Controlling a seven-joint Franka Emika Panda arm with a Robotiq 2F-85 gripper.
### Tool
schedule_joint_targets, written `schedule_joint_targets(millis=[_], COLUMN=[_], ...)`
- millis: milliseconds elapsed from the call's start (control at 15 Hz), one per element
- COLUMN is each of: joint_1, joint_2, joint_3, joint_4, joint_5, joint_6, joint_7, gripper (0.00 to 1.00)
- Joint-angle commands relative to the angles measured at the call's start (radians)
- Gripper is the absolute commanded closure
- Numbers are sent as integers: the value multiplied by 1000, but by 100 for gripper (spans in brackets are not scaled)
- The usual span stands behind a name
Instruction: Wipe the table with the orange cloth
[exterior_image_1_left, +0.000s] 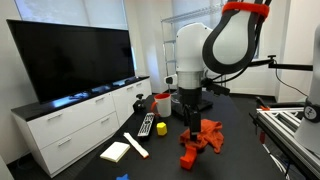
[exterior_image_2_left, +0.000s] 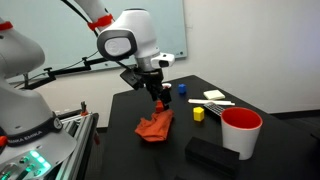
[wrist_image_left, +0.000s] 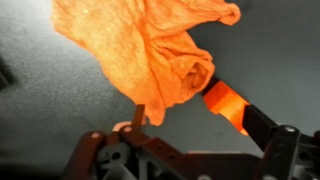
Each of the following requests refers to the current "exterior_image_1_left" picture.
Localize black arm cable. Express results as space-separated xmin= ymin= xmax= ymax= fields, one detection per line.
xmin=202 ymin=0 xmax=273 ymax=85

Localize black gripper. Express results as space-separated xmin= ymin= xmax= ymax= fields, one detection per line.
xmin=178 ymin=87 xmax=204 ymax=141

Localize black hanging cable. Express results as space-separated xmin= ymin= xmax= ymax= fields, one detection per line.
xmin=274 ymin=67 xmax=310 ymax=98

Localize black remote control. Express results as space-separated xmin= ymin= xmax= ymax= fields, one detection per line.
xmin=137 ymin=112 xmax=156 ymax=138

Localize clear safety glasses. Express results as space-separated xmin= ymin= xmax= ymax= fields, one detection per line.
xmin=170 ymin=92 xmax=182 ymax=104

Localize orange plastic bracket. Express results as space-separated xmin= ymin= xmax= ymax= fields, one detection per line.
xmin=179 ymin=145 xmax=198 ymax=171

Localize metal wire shelf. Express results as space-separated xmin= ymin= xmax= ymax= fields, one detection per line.
xmin=160 ymin=2 xmax=228 ymax=93

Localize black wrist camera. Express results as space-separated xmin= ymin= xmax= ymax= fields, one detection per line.
xmin=201 ymin=77 xmax=231 ymax=97

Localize window with white blind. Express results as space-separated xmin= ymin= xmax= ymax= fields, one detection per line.
xmin=14 ymin=0 xmax=130 ymax=31

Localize white cabinet with black top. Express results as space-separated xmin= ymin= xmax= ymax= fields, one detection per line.
xmin=10 ymin=75 xmax=153 ymax=179

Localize large black television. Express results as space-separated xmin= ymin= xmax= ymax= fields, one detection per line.
xmin=6 ymin=19 xmax=136 ymax=105

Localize orange cloth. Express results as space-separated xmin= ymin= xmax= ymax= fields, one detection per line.
xmin=178 ymin=118 xmax=225 ymax=155

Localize black ball head mount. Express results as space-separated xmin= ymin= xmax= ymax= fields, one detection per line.
xmin=132 ymin=93 xmax=147 ymax=115

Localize red velcro strap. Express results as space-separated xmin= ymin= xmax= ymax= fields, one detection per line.
xmin=221 ymin=1 xmax=271 ymax=19

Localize aluminium extrusion frame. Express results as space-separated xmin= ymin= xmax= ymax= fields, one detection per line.
xmin=249 ymin=105 xmax=320 ymax=180

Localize yellow block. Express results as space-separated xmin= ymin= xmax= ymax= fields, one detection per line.
xmin=156 ymin=121 xmax=168 ymax=137

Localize white sticky note pad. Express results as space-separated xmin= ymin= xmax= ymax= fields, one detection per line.
xmin=99 ymin=141 xmax=131 ymax=163

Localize flat black pouch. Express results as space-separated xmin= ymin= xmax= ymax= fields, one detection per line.
xmin=197 ymin=99 xmax=215 ymax=112

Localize white mug with red inside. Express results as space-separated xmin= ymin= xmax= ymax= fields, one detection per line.
xmin=150 ymin=92 xmax=173 ymax=118

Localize black rectangular case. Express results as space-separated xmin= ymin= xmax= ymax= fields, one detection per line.
xmin=171 ymin=103 xmax=188 ymax=119

